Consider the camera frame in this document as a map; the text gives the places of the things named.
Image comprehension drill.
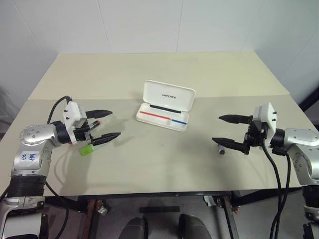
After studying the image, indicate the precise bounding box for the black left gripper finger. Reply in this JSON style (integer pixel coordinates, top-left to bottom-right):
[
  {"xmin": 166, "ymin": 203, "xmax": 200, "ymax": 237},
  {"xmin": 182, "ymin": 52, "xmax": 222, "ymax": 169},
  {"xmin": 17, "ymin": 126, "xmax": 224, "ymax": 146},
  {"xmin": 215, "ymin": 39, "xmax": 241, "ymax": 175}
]
[
  {"xmin": 93, "ymin": 132, "xmax": 122, "ymax": 147},
  {"xmin": 86, "ymin": 109, "xmax": 114, "ymax": 120}
]

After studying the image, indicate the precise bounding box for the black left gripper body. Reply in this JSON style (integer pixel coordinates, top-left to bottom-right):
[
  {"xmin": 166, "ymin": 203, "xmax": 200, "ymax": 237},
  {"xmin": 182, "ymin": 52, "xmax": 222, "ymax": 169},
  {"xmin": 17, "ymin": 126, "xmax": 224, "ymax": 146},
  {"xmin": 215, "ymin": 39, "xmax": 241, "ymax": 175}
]
[{"xmin": 74, "ymin": 118, "xmax": 98, "ymax": 146}]

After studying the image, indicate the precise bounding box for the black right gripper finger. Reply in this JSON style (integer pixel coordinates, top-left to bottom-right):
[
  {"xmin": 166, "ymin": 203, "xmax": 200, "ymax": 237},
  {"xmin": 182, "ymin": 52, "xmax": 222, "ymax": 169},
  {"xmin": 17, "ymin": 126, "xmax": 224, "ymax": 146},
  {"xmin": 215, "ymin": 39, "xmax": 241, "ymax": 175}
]
[
  {"xmin": 211, "ymin": 137, "xmax": 250, "ymax": 156},
  {"xmin": 218, "ymin": 114, "xmax": 253, "ymax": 124}
]

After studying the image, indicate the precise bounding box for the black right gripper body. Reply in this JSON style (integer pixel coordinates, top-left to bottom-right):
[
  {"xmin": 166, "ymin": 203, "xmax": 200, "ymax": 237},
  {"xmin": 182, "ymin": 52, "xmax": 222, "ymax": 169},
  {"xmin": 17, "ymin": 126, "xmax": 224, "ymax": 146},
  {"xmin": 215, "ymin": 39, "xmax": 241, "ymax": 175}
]
[{"xmin": 242, "ymin": 115, "xmax": 269, "ymax": 156}]

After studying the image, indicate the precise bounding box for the white pen case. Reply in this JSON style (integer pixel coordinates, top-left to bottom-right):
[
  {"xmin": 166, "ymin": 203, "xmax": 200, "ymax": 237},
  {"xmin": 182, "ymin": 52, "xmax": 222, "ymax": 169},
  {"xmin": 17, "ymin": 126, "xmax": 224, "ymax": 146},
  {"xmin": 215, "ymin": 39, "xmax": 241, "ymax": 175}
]
[{"xmin": 136, "ymin": 79, "xmax": 196, "ymax": 132}]

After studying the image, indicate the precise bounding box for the red pen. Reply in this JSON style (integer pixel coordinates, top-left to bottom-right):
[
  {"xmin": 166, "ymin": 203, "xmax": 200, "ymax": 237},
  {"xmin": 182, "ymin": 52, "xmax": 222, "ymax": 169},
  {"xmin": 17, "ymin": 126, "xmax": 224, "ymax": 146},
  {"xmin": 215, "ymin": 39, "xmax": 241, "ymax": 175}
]
[{"xmin": 140, "ymin": 111, "xmax": 187, "ymax": 125}]

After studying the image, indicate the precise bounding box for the black pen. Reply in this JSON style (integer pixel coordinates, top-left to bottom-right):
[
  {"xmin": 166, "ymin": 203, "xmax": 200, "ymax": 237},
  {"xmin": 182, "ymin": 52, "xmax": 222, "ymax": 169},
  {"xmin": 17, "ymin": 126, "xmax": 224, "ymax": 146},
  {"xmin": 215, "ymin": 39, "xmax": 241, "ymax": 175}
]
[{"xmin": 149, "ymin": 104, "xmax": 181, "ymax": 116}]

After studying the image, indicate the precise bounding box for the black tape strip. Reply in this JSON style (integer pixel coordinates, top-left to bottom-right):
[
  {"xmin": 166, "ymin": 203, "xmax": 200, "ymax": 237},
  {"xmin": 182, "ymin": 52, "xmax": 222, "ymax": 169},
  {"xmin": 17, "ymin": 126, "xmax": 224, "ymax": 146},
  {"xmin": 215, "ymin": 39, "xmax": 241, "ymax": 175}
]
[{"xmin": 139, "ymin": 206, "xmax": 180, "ymax": 214}]

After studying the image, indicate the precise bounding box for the dark rounded shape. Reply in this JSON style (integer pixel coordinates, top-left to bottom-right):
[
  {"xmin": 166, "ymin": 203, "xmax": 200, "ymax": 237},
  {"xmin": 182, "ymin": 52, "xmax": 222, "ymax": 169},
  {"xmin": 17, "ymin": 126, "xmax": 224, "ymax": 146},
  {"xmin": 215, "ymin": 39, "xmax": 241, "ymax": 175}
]
[
  {"xmin": 119, "ymin": 216, "xmax": 151, "ymax": 239},
  {"xmin": 178, "ymin": 213, "xmax": 213, "ymax": 239}
]

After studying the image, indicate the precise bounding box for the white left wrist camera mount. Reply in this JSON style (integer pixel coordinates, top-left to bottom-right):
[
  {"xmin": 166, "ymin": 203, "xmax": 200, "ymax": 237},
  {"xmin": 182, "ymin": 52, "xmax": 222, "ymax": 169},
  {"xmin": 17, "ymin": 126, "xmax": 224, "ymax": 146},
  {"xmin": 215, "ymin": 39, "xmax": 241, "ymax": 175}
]
[{"xmin": 62, "ymin": 101, "xmax": 87, "ymax": 145}]

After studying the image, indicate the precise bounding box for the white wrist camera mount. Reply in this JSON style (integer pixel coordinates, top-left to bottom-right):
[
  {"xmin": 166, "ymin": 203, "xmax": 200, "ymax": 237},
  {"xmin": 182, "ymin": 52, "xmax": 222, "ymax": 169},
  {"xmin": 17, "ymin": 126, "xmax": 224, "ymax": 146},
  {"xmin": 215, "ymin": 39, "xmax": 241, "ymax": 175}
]
[
  {"xmin": 62, "ymin": 101, "xmax": 87, "ymax": 145},
  {"xmin": 252, "ymin": 102, "xmax": 277, "ymax": 148}
]

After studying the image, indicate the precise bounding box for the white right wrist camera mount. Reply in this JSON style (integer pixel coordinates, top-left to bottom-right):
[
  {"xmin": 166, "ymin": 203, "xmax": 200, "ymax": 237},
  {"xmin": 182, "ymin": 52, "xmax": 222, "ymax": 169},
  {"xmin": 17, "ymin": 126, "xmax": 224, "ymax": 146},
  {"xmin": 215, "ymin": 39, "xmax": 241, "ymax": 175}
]
[{"xmin": 252, "ymin": 102, "xmax": 277, "ymax": 148}]

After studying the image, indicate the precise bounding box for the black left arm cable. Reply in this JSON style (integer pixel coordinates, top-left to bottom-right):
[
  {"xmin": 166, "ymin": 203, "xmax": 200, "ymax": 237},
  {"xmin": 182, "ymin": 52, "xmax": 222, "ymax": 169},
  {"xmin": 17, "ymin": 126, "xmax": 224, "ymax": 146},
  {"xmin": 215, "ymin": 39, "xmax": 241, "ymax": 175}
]
[{"xmin": 46, "ymin": 95, "xmax": 73, "ymax": 125}]

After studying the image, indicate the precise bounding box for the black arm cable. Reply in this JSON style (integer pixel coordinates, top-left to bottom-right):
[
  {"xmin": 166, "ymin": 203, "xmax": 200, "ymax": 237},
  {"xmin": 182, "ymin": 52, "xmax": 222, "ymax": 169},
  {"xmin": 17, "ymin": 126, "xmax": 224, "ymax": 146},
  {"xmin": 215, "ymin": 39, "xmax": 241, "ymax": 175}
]
[
  {"xmin": 260, "ymin": 143, "xmax": 284, "ymax": 239},
  {"xmin": 273, "ymin": 149, "xmax": 292, "ymax": 239},
  {"xmin": 46, "ymin": 95, "xmax": 73, "ymax": 125}
]

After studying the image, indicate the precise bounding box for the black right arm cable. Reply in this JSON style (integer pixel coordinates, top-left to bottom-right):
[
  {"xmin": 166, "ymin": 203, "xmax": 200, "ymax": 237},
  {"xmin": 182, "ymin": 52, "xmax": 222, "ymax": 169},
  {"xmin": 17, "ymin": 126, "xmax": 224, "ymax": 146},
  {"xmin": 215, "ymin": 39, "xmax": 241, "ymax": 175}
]
[
  {"xmin": 260, "ymin": 143, "xmax": 284, "ymax": 239},
  {"xmin": 273, "ymin": 149, "xmax": 292, "ymax": 239}
]

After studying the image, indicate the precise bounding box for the black left lower cable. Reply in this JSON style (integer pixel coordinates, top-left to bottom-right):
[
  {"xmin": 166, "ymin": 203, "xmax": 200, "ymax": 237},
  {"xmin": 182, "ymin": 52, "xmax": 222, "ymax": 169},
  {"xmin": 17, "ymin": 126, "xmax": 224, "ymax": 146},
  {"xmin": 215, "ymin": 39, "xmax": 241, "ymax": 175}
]
[{"xmin": 44, "ymin": 179, "xmax": 83, "ymax": 214}]

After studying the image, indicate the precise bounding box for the black metal table frame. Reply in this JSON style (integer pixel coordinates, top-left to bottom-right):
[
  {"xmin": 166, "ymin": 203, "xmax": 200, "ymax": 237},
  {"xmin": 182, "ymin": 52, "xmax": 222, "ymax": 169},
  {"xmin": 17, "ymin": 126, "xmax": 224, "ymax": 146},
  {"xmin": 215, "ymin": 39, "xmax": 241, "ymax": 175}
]
[{"xmin": 44, "ymin": 185, "xmax": 304, "ymax": 239}]

